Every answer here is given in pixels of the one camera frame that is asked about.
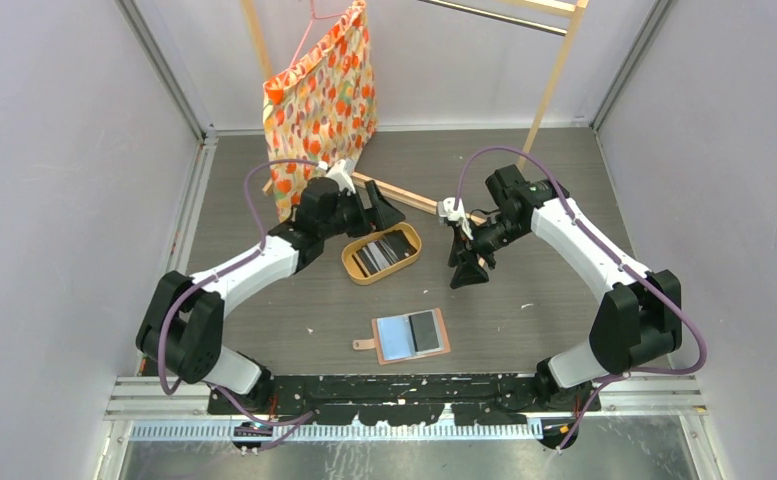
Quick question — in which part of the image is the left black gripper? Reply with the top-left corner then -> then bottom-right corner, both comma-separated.
320,181 -> 404,241

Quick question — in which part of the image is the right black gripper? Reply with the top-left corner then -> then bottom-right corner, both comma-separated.
448,213 -> 527,289

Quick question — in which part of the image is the tan oval card tray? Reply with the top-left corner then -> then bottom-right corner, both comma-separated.
341,222 -> 422,285

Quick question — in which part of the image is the dark credit card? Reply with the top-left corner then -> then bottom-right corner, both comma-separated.
409,311 -> 441,353

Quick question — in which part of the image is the pink leather card holder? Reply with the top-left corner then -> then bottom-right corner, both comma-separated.
352,308 -> 452,365

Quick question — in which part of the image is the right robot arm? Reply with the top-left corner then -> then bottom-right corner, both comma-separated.
436,166 -> 683,411

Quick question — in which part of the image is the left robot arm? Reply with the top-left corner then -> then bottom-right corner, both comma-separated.
135,177 -> 405,414

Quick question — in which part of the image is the stack of credit cards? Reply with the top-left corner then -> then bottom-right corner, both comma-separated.
352,230 -> 418,277

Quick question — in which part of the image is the floral orange fabric bag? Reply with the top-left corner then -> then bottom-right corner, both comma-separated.
263,1 -> 378,220

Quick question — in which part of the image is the wooden clothes rack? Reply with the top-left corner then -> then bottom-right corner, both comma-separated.
240,0 -> 591,270

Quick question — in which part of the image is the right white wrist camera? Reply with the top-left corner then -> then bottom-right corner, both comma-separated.
436,197 -> 473,240

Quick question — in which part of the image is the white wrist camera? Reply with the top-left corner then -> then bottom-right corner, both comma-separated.
317,158 -> 356,193
436,197 -> 473,240

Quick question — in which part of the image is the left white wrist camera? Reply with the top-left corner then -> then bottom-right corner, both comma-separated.
317,158 -> 356,193

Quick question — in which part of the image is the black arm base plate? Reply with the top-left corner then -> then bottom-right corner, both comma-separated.
208,373 -> 592,426

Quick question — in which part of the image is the pink wire hanger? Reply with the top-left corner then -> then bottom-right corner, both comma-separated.
288,0 -> 352,67

